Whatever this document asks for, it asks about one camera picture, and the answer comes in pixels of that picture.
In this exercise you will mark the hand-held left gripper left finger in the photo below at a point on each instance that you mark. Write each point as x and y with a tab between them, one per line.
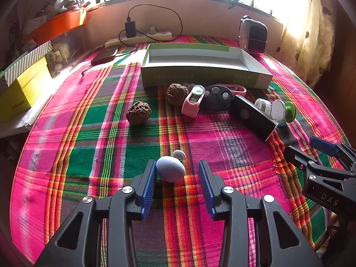
148	189

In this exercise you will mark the pale blue egg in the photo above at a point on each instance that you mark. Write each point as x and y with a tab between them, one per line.
170	169

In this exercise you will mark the small grey desk heater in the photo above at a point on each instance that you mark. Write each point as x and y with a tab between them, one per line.
254	36

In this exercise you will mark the black smartphone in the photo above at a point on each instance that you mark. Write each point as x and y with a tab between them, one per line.
105	56

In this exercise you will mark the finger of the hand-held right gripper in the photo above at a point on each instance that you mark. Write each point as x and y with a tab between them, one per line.
324	144
325	183

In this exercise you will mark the striped box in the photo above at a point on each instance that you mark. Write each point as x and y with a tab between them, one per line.
25	61

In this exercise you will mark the white and green spool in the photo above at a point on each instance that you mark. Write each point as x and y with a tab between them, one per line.
279	111

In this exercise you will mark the cream spotted curtain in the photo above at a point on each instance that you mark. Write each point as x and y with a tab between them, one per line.
314	33

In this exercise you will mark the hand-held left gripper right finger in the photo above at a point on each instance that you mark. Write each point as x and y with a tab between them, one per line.
207	189

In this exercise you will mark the cream power strip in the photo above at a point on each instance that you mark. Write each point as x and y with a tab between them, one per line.
155	36

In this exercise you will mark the brown walnut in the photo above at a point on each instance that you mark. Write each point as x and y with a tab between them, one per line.
177	94
138	113

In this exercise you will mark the black rectangular box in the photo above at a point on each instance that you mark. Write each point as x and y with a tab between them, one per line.
251	118

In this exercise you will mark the pink and green plaid cloth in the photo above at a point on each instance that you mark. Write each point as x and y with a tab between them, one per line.
91	150

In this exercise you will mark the green and white cardboard box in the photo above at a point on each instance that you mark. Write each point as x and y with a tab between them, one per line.
205	75

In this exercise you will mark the small grey plug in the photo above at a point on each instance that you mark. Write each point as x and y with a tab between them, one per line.
153	29

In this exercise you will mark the black oval case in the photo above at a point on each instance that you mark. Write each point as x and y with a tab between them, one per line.
218	101

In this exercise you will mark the black charger adapter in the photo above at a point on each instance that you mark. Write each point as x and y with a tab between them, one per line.
130	29

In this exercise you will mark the yellow box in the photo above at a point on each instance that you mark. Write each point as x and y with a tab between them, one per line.
25	91

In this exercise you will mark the white ribbed cap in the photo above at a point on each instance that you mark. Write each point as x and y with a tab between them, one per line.
262	105

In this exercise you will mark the pink clip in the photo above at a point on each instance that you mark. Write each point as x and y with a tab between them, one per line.
235	89

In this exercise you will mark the orange shelf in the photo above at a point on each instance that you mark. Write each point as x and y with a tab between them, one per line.
55	25

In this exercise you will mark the black window latch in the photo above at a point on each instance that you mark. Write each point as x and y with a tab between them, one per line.
236	1

